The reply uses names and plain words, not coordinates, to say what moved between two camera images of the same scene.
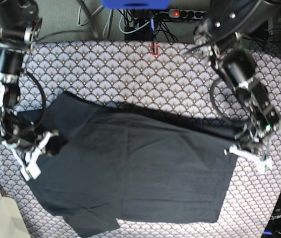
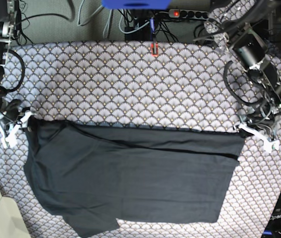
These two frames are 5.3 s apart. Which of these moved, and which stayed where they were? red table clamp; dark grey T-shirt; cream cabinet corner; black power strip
Moved: dark grey T-shirt
Stayed: black power strip; red table clamp; cream cabinet corner
